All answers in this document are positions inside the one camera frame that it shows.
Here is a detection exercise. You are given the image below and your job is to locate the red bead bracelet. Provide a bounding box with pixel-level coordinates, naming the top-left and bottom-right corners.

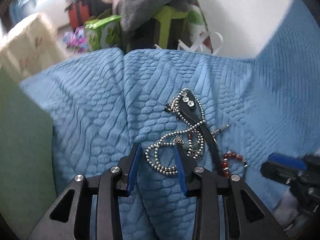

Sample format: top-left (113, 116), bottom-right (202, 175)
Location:
top-left (221, 151), bottom-right (248, 178)

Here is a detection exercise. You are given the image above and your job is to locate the cream tablecloth covered table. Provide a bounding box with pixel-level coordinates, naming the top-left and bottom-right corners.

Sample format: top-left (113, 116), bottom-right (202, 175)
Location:
top-left (0, 12), bottom-right (68, 81)

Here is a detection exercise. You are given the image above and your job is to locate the leaf print panel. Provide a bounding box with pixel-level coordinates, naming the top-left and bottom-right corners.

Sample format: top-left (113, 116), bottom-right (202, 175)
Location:
top-left (186, 0), bottom-right (214, 52)

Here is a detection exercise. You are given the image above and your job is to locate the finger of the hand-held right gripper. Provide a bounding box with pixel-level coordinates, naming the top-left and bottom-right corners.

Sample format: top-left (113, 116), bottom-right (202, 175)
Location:
top-left (268, 152), bottom-right (307, 171)
top-left (260, 160), bottom-right (302, 184)

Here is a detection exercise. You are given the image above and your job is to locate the green plastic stool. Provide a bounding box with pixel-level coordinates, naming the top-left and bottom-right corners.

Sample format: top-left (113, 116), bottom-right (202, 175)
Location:
top-left (126, 4), bottom-right (191, 53)

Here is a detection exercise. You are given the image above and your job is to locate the green printed carton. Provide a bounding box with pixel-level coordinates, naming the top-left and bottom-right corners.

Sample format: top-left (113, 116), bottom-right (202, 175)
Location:
top-left (83, 14), bottom-right (123, 52)

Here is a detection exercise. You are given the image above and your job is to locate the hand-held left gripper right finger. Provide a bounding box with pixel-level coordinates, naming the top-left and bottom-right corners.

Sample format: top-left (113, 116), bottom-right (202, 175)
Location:
top-left (174, 145), bottom-right (288, 240)

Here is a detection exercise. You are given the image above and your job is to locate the red suitcase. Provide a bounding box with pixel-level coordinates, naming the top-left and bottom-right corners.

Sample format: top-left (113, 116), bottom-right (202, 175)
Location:
top-left (67, 0), bottom-right (92, 30)

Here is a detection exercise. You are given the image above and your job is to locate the white bag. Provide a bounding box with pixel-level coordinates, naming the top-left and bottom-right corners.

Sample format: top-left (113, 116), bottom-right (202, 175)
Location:
top-left (153, 31), bottom-right (224, 56)

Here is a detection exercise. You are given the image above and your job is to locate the pale green cardboard box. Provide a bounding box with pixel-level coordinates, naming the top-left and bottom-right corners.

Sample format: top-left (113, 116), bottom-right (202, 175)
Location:
top-left (0, 66), bottom-right (58, 230)

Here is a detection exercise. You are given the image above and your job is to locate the silver bead necklace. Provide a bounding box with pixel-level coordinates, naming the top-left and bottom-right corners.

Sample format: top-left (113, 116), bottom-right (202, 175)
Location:
top-left (145, 88), bottom-right (207, 176)

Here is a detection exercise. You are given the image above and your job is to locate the silver charm chain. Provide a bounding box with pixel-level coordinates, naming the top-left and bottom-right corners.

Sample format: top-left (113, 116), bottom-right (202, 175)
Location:
top-left (163, 97), bottom-right (181, 119)

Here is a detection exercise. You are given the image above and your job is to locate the black rhinestone leather choker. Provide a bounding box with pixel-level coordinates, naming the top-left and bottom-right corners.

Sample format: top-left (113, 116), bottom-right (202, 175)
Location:
top-left (174, 91), bottom-right (226, 178)

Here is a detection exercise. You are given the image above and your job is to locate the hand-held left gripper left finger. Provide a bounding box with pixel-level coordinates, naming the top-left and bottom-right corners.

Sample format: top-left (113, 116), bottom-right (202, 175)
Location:
top-left (26, 143), bottom-right (142, 240)

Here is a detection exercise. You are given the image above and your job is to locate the colourful purple cloth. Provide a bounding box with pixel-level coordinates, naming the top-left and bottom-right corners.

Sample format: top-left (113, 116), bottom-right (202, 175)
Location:
top-left (62, 26), bottom-right (90, 53)

